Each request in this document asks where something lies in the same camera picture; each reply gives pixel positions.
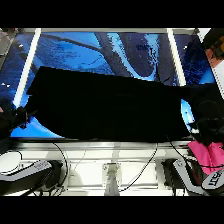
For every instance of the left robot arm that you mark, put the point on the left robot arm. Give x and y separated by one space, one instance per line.
30 169

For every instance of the pink garment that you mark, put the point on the pink garment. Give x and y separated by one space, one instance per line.
209 155

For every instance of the black garment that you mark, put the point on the black garment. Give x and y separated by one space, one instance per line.
215 37
106 106

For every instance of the silver frame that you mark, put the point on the silver frame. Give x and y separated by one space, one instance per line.
112 177

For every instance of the brown checked garment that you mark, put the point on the brown checked garment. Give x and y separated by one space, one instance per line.
217 51

